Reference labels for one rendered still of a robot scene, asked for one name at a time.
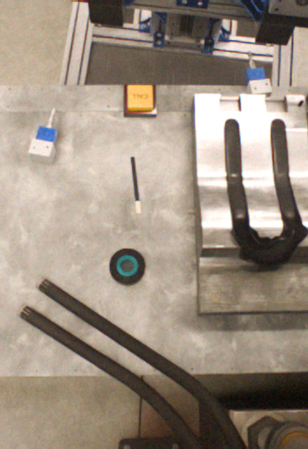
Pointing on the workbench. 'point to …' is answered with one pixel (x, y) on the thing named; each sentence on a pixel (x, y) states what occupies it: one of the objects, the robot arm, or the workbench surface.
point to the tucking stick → (135, 185)
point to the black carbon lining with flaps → (235, 181)
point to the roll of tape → (127, 261)
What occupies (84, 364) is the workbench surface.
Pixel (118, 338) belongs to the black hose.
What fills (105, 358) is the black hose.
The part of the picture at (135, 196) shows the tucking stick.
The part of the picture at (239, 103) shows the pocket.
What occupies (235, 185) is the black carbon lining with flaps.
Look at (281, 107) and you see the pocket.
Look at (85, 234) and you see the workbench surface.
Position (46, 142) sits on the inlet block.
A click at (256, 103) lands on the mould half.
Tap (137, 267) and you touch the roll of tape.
